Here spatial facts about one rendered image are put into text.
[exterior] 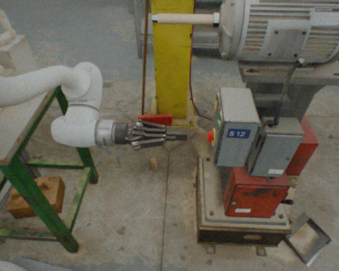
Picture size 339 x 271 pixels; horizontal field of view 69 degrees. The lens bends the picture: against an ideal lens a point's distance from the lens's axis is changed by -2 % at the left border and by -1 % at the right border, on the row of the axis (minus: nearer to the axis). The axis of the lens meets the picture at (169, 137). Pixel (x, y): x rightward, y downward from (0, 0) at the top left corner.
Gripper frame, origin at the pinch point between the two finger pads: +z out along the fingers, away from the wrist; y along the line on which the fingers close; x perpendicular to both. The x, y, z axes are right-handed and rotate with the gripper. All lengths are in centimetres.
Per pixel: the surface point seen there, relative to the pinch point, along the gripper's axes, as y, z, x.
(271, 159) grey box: -5.9, 38.7, -17.2
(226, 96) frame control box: -2.4, 14.3, 15.2
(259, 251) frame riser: 3, 55, -95
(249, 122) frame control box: 8.5, 19.1, 15.0
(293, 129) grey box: -9.2, 43.4, -3.4
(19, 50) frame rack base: -39, -68, 8
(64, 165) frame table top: -42, -74, -78
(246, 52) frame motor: -15.8, 20.7, 22.6
